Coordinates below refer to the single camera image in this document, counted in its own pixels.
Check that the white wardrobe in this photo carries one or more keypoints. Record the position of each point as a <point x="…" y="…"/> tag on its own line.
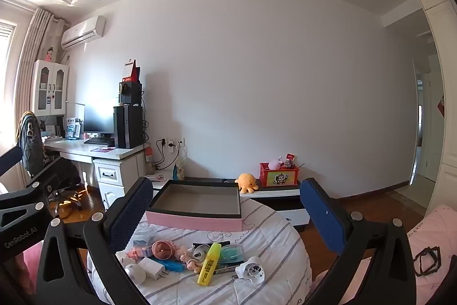
<point x="441" y="40"/>

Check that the white round paw-print gadget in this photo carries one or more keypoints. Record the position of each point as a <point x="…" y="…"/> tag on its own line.
<point x="251" y="270"/>

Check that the red and white box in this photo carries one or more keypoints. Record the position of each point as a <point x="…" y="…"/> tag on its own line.
<point x="130" y="71"/>

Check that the black card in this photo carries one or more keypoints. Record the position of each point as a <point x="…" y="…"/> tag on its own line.
<point x="217" y="243"/>

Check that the yellow highlighter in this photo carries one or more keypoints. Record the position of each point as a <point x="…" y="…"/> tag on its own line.
<point x="210" y="264"/>

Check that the white glass-door cabinet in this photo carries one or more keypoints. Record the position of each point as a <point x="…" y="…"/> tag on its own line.
<point x="51" y="87"/>

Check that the rose gold jar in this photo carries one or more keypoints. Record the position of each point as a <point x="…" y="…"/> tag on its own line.
<point x="163" y="250"/>

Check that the blue highlighter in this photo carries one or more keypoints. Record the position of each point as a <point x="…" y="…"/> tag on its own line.
<point x="173" y="265"/>

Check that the black speaker box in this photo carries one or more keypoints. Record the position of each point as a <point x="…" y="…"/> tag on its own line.
<point x="130" y="93"/>

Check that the red door decoration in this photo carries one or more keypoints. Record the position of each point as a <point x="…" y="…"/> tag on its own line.
<point x="441" y="106"/>

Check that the pink doll figurine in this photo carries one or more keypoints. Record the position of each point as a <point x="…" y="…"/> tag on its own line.
<point x="49" y="54"/>

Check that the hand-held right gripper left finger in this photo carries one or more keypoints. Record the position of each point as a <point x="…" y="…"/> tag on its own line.
<point x="132" y="214"/>

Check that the pink bedsheet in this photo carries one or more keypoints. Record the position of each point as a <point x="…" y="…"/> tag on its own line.
<point x="33" y="265"/>

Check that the beige curtain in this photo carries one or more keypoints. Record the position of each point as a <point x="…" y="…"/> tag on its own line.
<point x="34" y="51"/>

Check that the red card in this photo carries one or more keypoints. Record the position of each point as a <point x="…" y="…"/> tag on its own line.
<point x="290" y="157"/>

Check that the blue boxed item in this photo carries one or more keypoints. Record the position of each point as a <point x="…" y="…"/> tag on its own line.
<point x="73" y="128"/>

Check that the pink box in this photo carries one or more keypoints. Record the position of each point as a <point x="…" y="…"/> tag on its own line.
<point x="194" y="199"/>

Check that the window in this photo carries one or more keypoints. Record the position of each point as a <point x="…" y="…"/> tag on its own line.
<point x="6" y="47"/>

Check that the blue snack bag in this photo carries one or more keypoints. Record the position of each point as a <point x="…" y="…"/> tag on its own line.
<point x="178" y="172"/>

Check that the computer monitor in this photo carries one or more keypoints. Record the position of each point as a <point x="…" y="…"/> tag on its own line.
<point x="99" y="116"/>

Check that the black office chair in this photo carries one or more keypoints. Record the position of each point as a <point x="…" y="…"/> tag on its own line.
<point x="69" y="180"/>

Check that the white desk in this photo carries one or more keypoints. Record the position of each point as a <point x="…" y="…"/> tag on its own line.
<point x="117" y="176"/>

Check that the black keyboard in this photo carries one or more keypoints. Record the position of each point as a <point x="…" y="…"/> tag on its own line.
<point x="99" y="141"/>

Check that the small doll figure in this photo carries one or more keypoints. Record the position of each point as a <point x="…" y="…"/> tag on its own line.
<point x="191" y="260"/>

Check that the red toy crate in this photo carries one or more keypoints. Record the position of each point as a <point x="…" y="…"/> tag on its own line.
<point x="280" y="178"/>

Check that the pink block toy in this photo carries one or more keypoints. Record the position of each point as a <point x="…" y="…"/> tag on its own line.
<point x="137" y="252"/>

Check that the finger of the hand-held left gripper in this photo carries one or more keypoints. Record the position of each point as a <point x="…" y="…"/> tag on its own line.
<point x="25" y="199"/>
<point x="10" y="164"/>

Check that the white charger plug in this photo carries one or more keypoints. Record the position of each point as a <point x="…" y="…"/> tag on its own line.
<point x="151" y="267"/>

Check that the white wall socket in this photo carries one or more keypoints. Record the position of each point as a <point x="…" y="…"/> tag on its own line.
<point x="172" y="142"/>

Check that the pink plush toy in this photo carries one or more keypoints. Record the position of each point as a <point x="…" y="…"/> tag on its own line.
<point x="275" y="162"/>

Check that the white door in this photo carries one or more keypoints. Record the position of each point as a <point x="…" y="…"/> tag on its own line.
<point x="415" y="126"/>

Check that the orange-capped bottle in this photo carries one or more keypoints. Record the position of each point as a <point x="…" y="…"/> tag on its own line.
<point x="150" y="162"/>

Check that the pink printed pillow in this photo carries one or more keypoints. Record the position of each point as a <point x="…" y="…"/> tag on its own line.
<point x="433" y="233"/>

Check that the white air conditioner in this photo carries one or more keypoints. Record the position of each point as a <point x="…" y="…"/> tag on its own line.
<point x="83" y="32"/>

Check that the white bulb-shaped toy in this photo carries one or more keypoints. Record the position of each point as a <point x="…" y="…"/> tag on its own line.
<point x="135" y="273"/>

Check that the low black-topped cabinet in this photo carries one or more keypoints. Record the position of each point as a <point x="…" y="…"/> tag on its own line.
<point x="285" y="197"/>

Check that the black computer tower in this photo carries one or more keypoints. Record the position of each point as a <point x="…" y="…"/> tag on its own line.
<point x="127" y="127"/>

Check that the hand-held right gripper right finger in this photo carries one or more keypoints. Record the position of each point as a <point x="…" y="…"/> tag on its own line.
<point x="323" y="215"/>

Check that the teal clear case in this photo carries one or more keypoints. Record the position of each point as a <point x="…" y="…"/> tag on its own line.
<point x="232" y="253"/>

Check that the orange octopus plush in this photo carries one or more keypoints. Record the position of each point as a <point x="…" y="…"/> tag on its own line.
<point x="246" y="182"/>

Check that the dark printed jacket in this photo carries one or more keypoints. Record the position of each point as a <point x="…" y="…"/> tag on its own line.
<point x="32" y="144"/>

